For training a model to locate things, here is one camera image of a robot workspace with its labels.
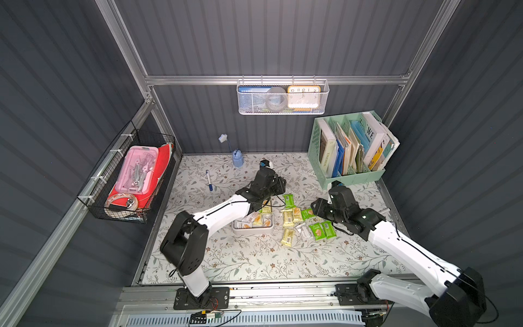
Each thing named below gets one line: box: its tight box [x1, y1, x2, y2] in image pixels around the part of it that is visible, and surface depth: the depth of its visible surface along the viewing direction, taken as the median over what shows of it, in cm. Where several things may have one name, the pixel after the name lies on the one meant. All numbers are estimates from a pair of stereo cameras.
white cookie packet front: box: [239, 218, 254, 229], surface depth 91 cm
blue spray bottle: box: [217, 133, 245, 168], surface depth 111 cm
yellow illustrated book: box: [367, 140, 385, 172], surface depth 102 cm
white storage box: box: [232, 213, 275, 236], surface depth 91 cm
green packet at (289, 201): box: [283, 194, 297, 209], surface depth 101 cm
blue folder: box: [331, 138, 346, 178], surface depth 97 cm
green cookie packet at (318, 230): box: [309, 222, 327, 240], surface depth 91 cm
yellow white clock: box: [287, 85, 322, 109], surface depth 90 cm
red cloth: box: [108, 143, 173, 210], surface depth 70 cm
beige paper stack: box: [334, 121, 360, 176], surface depth 98 cm
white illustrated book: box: [362, 111, 387, 168], surface depth 100 cm
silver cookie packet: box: [295, 223, 313, 241], surface depth 91 cm
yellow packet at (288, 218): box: [281, 208, 295, 227], surface depth 95 cm
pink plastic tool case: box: [114, 145, 159, 195], surface depth 74 cm
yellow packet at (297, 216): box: [292, 207, 304, 223], surface depth 95 cm
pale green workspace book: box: [318, 119, 337, 178], surface depth 98 cm
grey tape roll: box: [266, 86, 288, 112], surface depth 89 cm
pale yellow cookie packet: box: [251, 213, 265, 228], surface depth 93 cm
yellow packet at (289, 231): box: [280, 221, 295, 248], surface depth 91 cm
